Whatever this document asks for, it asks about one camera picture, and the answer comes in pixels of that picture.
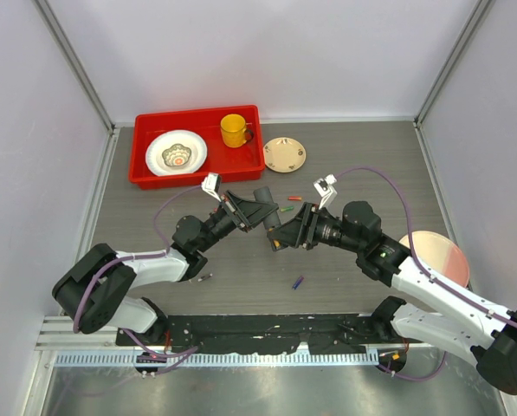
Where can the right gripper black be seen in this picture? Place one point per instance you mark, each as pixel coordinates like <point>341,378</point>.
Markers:
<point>288,233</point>

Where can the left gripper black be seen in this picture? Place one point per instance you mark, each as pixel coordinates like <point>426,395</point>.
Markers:
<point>247,211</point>

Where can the black remote control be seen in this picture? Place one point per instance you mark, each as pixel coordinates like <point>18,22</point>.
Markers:
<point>264,195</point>

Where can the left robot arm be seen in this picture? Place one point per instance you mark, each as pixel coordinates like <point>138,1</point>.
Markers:
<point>94,292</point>

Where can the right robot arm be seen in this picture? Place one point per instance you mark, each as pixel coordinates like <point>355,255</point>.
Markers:
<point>480,332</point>

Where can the beige floral saucer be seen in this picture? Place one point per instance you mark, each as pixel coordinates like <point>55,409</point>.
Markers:
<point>284,155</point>

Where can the yellow mug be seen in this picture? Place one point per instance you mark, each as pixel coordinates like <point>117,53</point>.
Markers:
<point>235,131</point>

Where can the white paper plate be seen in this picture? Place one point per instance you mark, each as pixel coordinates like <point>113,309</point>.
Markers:
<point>176,152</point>

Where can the red plastic tray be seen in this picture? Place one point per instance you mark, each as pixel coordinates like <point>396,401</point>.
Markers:
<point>232,164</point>

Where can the pink rimmed plate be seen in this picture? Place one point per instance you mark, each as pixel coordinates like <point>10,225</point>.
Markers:
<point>440,254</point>

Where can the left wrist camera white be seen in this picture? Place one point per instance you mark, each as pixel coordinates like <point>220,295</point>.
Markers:
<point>211,185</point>

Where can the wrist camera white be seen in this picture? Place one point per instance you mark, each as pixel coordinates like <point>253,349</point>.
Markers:
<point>325,188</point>
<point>211,185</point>

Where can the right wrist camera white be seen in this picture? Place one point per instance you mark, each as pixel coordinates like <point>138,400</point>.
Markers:
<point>325,188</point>

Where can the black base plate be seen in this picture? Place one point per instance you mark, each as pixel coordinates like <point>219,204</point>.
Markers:
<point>268,334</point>

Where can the white slotted cable duct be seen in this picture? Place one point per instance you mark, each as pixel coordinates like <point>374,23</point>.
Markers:
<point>300,358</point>

